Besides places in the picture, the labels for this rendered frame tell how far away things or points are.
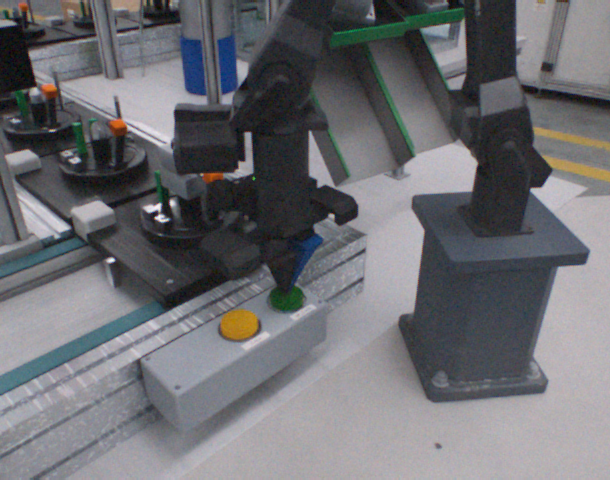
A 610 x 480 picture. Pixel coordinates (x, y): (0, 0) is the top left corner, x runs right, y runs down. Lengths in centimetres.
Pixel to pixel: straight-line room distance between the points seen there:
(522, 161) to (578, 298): 39
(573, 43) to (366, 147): 382
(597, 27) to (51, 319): 423
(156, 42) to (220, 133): 156
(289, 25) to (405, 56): 58
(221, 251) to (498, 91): 30
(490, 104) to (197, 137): 27
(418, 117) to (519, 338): 48
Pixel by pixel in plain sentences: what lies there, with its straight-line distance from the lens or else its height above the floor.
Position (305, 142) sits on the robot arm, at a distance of 56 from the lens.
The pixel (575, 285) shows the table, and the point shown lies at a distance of 96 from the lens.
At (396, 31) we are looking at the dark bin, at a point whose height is 120.
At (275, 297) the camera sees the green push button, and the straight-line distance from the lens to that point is 66.
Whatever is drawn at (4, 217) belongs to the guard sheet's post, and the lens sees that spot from 86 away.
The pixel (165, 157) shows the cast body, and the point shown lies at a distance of 78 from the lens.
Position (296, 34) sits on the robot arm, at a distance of 52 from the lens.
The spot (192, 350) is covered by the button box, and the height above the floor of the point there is 96.
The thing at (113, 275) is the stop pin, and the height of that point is 95.
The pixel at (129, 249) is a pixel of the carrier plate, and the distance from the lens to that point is 79.
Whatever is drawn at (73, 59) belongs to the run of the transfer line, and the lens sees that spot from 198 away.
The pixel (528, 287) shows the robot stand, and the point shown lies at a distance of 65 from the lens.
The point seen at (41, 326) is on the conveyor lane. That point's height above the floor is 92.
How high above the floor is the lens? 138
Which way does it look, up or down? 32 degrees down
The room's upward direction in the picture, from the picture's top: straight up
